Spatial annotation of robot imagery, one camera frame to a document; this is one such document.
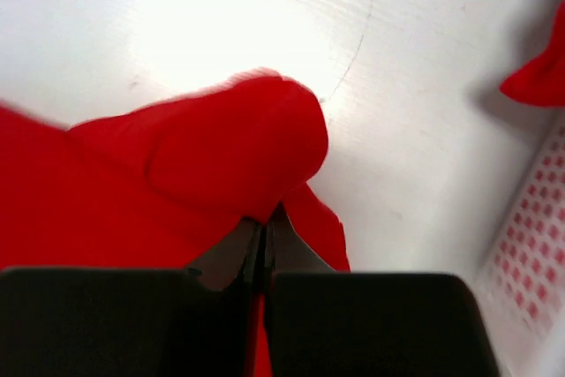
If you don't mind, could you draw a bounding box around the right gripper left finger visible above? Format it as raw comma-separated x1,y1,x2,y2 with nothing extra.
1,220,261,376

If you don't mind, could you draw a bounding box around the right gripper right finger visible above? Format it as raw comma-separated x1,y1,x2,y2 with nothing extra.
264,207,500,376

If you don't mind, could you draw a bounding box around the white plastic basket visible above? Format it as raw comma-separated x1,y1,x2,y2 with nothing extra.
481,111,564,338

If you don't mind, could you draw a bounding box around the red t shirt pile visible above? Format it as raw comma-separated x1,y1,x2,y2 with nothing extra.
500,2,564,108

